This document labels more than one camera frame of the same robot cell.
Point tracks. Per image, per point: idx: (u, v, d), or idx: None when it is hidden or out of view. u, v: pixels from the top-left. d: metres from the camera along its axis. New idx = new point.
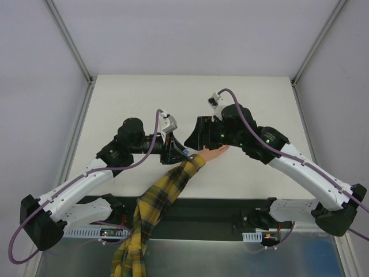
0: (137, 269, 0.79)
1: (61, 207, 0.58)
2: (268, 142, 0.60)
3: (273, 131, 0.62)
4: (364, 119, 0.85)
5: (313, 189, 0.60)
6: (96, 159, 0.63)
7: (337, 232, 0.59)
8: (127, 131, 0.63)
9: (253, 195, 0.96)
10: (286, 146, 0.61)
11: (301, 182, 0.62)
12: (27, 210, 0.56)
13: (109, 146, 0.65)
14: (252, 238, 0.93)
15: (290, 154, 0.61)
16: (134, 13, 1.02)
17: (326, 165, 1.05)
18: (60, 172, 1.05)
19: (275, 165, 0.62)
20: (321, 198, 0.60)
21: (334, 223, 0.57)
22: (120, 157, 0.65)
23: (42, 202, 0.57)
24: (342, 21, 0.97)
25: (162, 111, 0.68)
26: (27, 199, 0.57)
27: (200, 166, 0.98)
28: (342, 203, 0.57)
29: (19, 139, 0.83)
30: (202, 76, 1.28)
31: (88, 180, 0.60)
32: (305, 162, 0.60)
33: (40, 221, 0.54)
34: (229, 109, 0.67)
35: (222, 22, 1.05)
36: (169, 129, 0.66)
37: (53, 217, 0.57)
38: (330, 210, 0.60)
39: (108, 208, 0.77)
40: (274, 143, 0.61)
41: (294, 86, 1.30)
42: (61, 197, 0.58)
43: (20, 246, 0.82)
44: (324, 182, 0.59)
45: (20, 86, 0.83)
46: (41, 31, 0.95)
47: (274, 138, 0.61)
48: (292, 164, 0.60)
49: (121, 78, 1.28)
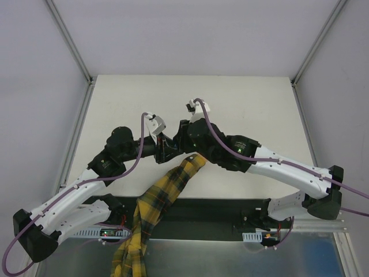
0: (137, 269, 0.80)
1: (52, 220, 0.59)
2: (240, 151, 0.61)
3: (242, 138, 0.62)
4: (365, 119, 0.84)
5: (296, 183, 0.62)
6: (88, 170, 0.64)
7: (332, 217, 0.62)
8: (116, 142, 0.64)
9: (252, 195, 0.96)
10: (258, 150, 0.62)
11: (283, 180, 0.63)
12: (19, 225, 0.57)
13: (101, 155, 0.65)
14: (252, 238, 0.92)
15: (264, 156, 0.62)
16: (134, 14, 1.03)
17: (326, 165, 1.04)
18: (60, 173, 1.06)
19: (255, 170, 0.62)
20: (306, 190, 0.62)
21: (324, 209, 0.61)
22: (112, 167, 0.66)
23: (33, 217, 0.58)
24: (343, 20, 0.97)
25: (147, 113, 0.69)
26: (19, 213, 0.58)
27: (200, 166, 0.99)
28: (327, 190, 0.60)
29: (20, 141, 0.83)
30: (202, 76, 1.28)
31: (79, 192, 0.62)
32: (281, 160, 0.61)
33: (33, 235, 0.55)
34: (196, 128, 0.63)
35: (221, 21, 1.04)
36: (158, 130, 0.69)
37: (46, 231, 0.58)
38: (318, 199, 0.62)
39: (107, 210, 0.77)
40: (247, 151, 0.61)
41: (294, 86, 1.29)
42: (53, 210, 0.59)
43: (18, 249, 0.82)
44: (304, 173, 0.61)
45: (21, 86, 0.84)
46: (41, 32, 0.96)
47: (244, 146, 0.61)
48: (269, 166, 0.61)
49: (122, 78, 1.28)
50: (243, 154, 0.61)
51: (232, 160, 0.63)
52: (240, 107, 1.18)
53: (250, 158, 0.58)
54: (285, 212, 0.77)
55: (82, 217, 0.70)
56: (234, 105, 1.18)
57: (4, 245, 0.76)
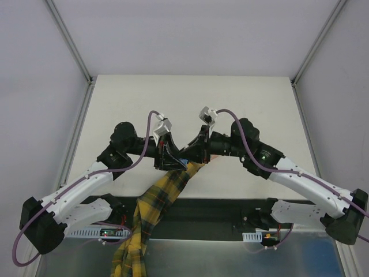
0: (136, 269, 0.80)
1: (64, 208, 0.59)
2: (263, 158, 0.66)
3: (269, 148, 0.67)
4: (365, 119, 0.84)
5: (313, 197, 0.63)
6: (97, 162, 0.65)
7: (349, 240, 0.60)
8: (120, 138, 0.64)
9: (252, 195, 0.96)
10: (282, 160, 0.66)
11: (301, 192, 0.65)
12: (29, 213, 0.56)
13: (107, 150, 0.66)
14: (252, 238, 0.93)
15: (286, 167, 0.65)
16: (134, 13, 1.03)
17: (326, 165, 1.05)
18: (60, 173, 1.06)
19: (274, 179, 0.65)
20: (323, 205, 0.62)
21: (342, 231, 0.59)
22: (120, 161, 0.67)
23: (44, 204, 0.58)
24: (343, 20, 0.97)
25: (159, 113, 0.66)
26: (29, 201, 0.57)
27: (200, 166, 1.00)
28: (343, 209, 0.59)
29: (19, 140, 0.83)
30: (201, 75, 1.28)
31: (90, 182, 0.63)
32: (301, 172, 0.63)
33: (44, 223, 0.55)
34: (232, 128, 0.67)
35: (221, 21, 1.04)
36: (161, 131, 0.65)
37: (57, 219, 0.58)
38: (334, 217, 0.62)
39: (108, 208, 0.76)
40: (270, 160, 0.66)
41: (294, 86, 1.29)
42: (65, 198, 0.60)
43: (19, 249, 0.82)
44: (322, 190, 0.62)
45: (20, 86, 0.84)
46: (41, 32, 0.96)
47: (269, 154, 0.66)
48: (289, 176, 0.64)
49: (122, 78, 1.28)
50: (266, 161, 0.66)
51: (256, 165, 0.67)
52: (240, 107, 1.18)
53: (271, 169, 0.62)
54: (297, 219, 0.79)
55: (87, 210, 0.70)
56: (234, 105, 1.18)
57: (4, 244, 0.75)
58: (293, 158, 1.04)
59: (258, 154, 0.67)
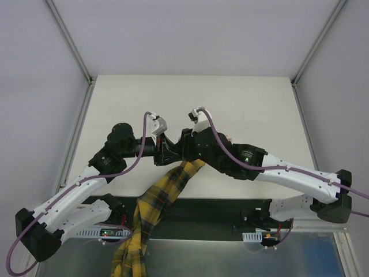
0: (137, 269, 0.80)
1: (56, 218, 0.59)
2: (247, 160, 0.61)
3: (248, 147, 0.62)
4: (365, 119, 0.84)
5: (305, 189, 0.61)
6: (89, 168, 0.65)
7: (342, 220, 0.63)
8: (116, 138, 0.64)
9: (251, 195, 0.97)
10: (266, 157, 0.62)
11: (293, 187, 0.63)
12: (22, 224, 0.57)
13: (100, 152, 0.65)
14: (252, 238, 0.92)
15: (272, 164, 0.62)
16: (134, 14, 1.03)
17: (326, 165, 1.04)
18: (60, 172, 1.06)
19: (263, 178, 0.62)
20: (315, 195, 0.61)
21: (335, 214, 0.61)
22: (113, 164, 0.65)
23: (36, 215, 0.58)
24: (343, 20, 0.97)
25: (151, 113, 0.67)
26: (21, 212, 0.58)
27: (200, 166, 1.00)
28: (336, 195, 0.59)
29: (20, 140, 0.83)
30: (201, 76, 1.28)
31: (81, 190, 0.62)
32: (289, 167, 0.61)
33: (37, 234, 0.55)
34: (202, 136, 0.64)
35: (222, 22, 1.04)
36: (158, 132, 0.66)
37: (49, 228, 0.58)
38: (327, 204, 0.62)
39: (107, 209, 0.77)
40: (254, 160, 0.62)
41: (294, 86, 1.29)
42: (56, 208, 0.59)
43: (19, 249, 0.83)
44: (312, 179, 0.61)
45: (21, 86, 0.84)
46: (42, 33, 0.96)
47: (252, 154, 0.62)
48: (277, 173, 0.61)
49: (122, 78, 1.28)
50: (249, 162, 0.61)
51: (240, 169, 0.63)
52: (240, 107, 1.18)
53: (259, 168, 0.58)
54: (290, 213, 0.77)
55: (82, 216, 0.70)
56: (234, 105, 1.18)
57: (4, 244, 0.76)
58: (293, 160, 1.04)
59: (239, 157, 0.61)
